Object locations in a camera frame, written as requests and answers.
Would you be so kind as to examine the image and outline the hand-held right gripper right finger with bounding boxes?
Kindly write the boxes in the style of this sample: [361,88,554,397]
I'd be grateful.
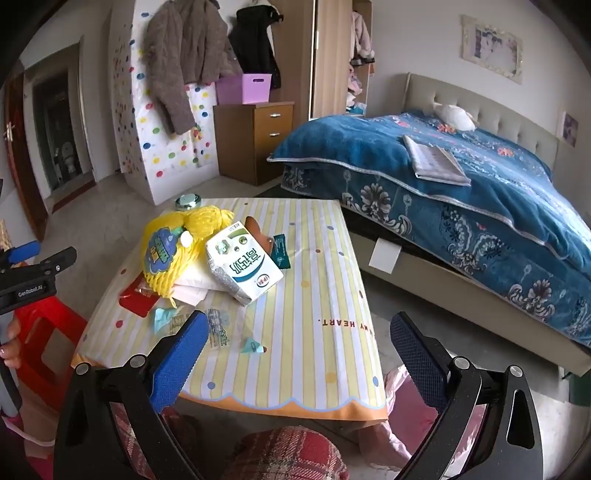
[389,311,544,480]

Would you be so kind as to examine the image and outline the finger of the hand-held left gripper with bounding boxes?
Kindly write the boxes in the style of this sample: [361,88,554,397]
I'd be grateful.
[28,246,78,278]
[0,240,41,268]

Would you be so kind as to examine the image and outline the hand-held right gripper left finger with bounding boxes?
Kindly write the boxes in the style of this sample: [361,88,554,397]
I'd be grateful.
[53,310,211,480]

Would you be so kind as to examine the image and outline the brown leather sheath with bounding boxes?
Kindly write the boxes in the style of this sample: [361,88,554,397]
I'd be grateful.
[245,216,278,268]

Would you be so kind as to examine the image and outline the person's left forearm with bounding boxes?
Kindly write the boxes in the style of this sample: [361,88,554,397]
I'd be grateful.
[0,411,56,480]

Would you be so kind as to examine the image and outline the person's left hand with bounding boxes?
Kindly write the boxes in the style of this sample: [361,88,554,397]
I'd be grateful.
[2,318,22,370]

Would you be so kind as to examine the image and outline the red plastic stool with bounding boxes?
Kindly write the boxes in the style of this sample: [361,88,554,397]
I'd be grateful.
[14,295,88,398]

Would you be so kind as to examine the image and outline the clear plastic wrapper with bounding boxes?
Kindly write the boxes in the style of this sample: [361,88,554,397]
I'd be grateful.
[205,308,232,349]

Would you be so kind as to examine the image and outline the white paper sheets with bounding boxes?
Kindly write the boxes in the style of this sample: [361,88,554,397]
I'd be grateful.
[173,264,220,305]

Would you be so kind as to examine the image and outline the red packet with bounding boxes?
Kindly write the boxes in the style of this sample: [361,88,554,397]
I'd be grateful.
[119,272,160,318]

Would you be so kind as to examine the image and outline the person's left leg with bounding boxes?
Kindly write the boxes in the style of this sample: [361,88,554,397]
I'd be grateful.
[111,401,206,480]

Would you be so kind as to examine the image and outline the person's leg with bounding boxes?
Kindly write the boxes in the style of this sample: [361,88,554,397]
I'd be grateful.
[222,425,350,480]
[111,401,206,480]

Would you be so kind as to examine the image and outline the yellow foam fruit net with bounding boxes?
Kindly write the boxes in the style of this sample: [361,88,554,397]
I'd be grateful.
[141,207,236,298]

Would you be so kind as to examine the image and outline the dark wooden door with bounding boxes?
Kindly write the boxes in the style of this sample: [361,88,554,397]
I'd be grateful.
[4,74,49,229]

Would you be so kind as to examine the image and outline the white toilet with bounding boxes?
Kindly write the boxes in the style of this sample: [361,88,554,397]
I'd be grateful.
[60,141,77,175]

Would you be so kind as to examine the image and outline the white green milk carton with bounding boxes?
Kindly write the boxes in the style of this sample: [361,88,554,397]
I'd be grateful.
[204,220,284,306]

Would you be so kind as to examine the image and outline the white paper tag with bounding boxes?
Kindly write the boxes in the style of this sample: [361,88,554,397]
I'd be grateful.
[368,237,402,274]

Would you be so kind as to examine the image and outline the yellow striped tablecloth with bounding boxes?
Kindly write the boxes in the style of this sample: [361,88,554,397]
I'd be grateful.
[71,198,387,423]

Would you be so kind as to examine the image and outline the dark green packet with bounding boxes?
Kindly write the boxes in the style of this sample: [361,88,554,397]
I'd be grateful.
[269,234,291,269]

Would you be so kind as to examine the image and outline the person's right leg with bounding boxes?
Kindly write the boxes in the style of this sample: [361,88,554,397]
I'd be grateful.
[222,425,350,480]

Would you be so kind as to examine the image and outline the white polka dot cabinet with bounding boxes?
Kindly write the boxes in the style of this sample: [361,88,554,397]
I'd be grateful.
[107,0,220,206]

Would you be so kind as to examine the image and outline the dark green box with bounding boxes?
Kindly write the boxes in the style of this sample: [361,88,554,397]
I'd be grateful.
[567,369,587,407]

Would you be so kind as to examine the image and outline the folded grey cloth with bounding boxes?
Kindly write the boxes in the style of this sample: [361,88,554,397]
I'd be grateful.
[403,134,472,186]

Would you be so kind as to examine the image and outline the bed with blue blanket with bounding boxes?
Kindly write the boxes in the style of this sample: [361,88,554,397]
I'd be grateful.
[267,111,591,347]

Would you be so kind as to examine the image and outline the wooden drawer cabinet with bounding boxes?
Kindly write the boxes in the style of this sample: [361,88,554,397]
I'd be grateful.
[212,102,296,186]

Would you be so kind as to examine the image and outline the white plush toy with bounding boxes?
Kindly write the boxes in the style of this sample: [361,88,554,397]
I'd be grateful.
[431,102,477,131]

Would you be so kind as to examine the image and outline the brown quilted coat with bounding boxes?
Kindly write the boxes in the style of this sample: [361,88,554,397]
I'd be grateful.
[145,0,243,136]

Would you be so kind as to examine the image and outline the purple plastic basket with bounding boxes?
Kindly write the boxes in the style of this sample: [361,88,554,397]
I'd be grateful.
[216,73,273,106]

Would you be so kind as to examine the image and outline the beige upholstered bed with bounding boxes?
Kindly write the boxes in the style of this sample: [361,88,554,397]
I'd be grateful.
[346,73,591,370]

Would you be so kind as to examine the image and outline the pile of folded clothes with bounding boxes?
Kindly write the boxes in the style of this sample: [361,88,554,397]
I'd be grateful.
[345,62,371,116]

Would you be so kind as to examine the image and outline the black coat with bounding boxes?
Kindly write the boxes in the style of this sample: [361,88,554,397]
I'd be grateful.
[228,4,282,90]

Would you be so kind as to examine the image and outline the wooden wardrobe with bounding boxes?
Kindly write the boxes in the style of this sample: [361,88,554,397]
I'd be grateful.
[270,0,375,125]

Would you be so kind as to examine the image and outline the hanging pink jacket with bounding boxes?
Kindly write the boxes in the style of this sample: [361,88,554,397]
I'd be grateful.
[351,10,376,61]

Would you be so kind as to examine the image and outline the small wall picture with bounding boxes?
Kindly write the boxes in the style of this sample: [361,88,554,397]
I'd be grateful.
[556,110,579,147]

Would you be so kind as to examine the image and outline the large wall poster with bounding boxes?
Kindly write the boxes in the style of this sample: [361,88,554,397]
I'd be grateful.
[459,14,525,85]

